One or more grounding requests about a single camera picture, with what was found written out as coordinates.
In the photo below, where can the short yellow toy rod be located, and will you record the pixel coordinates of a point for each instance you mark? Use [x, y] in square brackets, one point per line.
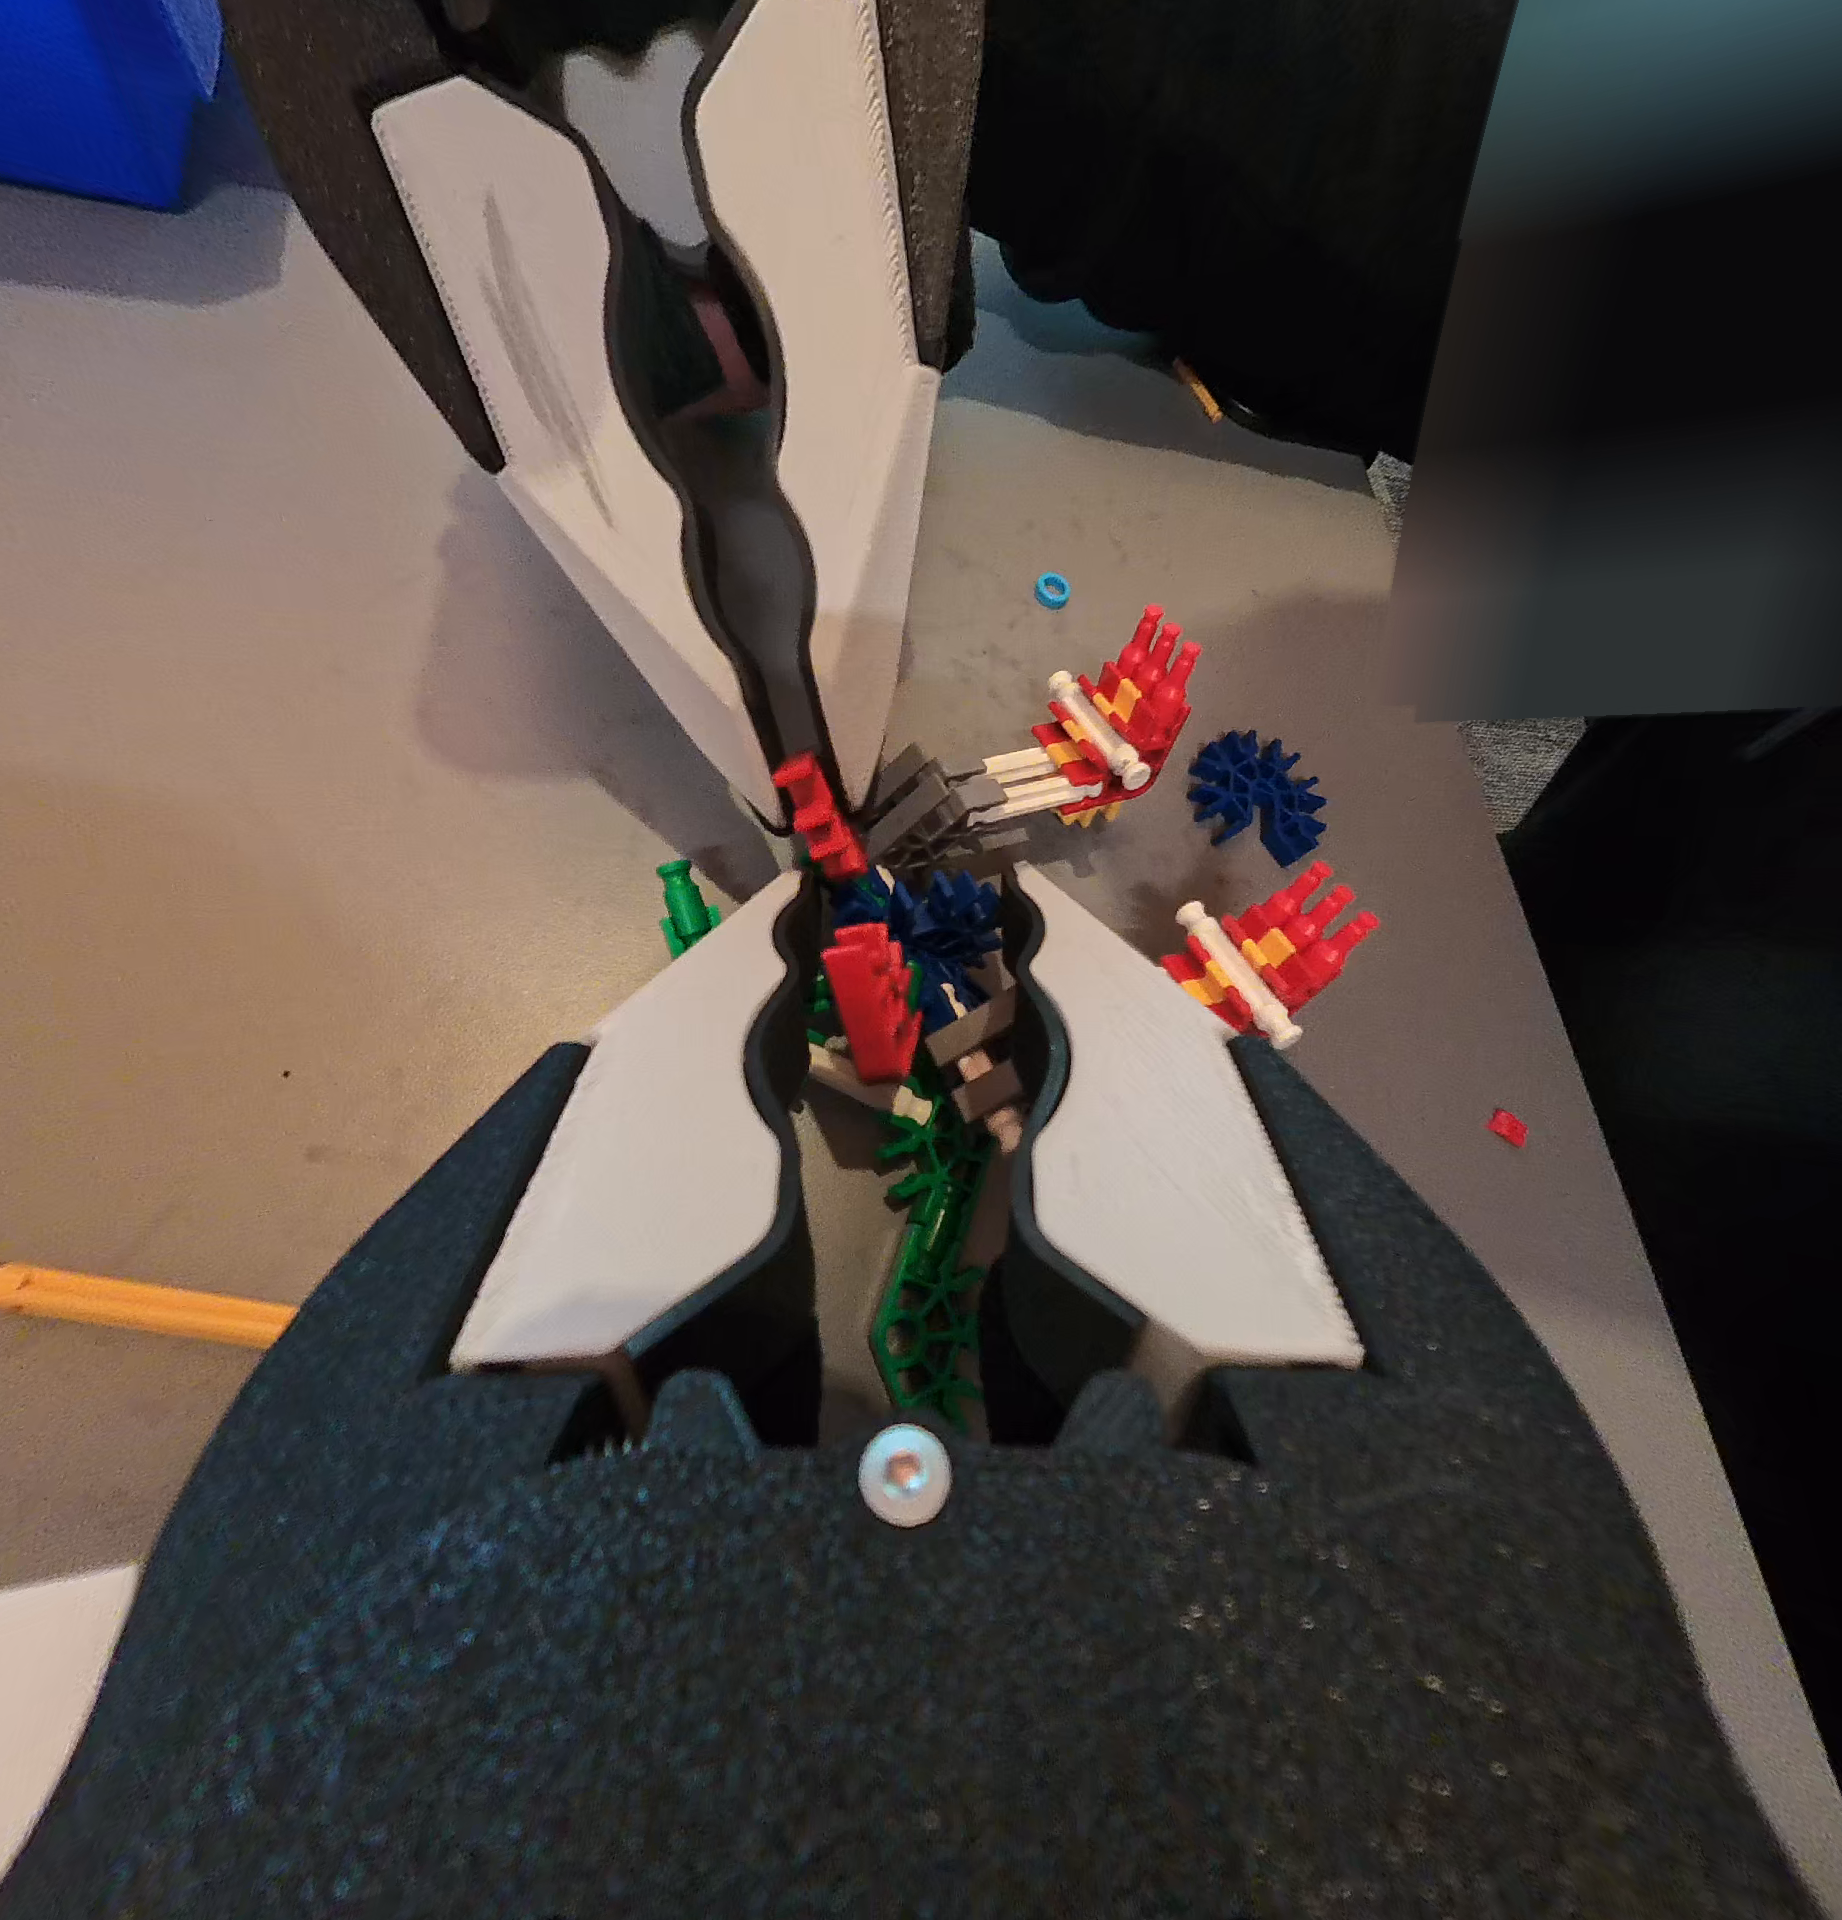
[1199, 390]

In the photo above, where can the tiny red toy piece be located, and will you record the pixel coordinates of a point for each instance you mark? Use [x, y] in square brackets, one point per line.
[1509, 1128]

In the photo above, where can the person's dark clothed legs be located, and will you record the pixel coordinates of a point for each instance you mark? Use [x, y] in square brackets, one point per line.
[1762, 1126]

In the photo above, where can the red fan-shaped toy connector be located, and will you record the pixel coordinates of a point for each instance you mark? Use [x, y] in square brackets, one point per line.
[816, 809]

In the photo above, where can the blue snowflake toy connector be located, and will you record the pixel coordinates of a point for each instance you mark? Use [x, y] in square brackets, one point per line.
[1259, 786]

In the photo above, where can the white instruction leaflet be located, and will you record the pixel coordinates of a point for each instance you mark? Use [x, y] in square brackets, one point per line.
[22, 1695]

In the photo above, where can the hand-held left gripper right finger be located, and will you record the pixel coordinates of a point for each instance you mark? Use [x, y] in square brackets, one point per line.
[1177, 1185]

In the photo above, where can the long orange toy rod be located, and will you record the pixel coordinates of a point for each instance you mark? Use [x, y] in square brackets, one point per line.
[126, 1303]

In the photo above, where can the multicolour toy construction model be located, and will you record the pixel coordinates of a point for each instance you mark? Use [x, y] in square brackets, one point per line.
[943, 914]

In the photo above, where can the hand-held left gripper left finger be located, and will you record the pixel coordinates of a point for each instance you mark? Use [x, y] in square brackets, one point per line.
[638, 1185]

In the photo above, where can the person's right hand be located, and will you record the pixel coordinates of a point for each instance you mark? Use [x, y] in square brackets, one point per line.
[735, 352]

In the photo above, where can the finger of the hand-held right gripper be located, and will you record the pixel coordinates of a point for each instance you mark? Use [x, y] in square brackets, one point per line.
[530, 330]
[845, 449]

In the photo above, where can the red yellow toy leg assembly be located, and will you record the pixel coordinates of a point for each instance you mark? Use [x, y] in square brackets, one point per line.
[1297, 938]

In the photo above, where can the blue plastic bin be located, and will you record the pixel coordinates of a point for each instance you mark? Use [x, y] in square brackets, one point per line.
[65, 104]

